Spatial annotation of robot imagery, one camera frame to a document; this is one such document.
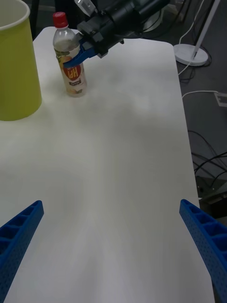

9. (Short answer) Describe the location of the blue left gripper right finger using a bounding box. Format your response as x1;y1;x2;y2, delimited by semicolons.
179;199;227;303

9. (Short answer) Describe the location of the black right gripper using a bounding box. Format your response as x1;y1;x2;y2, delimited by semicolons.
62;11;125;69

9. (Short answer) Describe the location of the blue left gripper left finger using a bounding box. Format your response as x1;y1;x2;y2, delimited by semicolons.
0;200;44;303

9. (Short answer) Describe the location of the clear bottle with red cap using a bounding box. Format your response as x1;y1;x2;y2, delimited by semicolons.
52;11;88;98

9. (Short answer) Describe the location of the yellow-green plastic bin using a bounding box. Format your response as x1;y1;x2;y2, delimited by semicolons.
0;0;43;122

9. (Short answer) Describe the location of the white floor stand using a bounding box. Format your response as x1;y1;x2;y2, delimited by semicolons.
173;0;222;67

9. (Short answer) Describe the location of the grey floor plate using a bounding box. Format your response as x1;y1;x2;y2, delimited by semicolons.
216;92;227;108

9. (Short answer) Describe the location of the black cable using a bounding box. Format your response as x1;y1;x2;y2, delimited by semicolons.
188;130;227;190

